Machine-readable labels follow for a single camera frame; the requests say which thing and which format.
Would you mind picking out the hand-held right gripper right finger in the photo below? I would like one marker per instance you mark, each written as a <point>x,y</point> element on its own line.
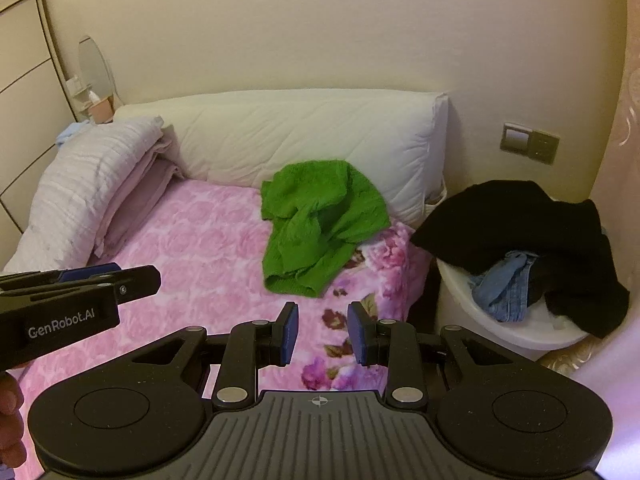
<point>357,335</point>

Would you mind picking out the light blue cloth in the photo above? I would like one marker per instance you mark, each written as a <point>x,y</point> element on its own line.
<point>72,132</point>

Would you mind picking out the small white box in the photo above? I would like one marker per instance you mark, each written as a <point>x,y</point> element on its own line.
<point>75,85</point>

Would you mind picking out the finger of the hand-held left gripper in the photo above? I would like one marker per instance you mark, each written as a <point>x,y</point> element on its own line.
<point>90,271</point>
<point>135,280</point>

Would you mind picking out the white laundry basket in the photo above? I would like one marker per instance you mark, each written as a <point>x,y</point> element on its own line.
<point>460,300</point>

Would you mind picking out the white padded headboard cushion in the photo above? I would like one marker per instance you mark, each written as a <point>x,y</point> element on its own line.
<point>300,125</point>

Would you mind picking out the pale ribbed quilt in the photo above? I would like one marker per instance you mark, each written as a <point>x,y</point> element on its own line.
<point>75,185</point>

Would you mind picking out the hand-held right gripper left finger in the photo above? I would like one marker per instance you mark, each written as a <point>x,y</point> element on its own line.
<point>288,335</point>

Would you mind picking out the pink rose blanket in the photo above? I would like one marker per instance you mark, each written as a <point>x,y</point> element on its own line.
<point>200,240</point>

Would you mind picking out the person's left hand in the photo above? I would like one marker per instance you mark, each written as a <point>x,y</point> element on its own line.
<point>10,410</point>

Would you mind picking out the black garment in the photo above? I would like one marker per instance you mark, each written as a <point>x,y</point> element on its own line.
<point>500,225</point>

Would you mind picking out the green knit sweater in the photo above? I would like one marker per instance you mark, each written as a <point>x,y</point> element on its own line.
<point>310,220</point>

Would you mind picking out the blue jeans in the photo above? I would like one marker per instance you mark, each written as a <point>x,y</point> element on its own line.
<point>505,285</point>

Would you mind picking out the lilac striped folded quilt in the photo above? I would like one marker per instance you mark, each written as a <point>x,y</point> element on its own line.
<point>140,195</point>

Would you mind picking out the round mirror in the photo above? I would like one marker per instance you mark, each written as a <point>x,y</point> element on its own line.
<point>92,60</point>

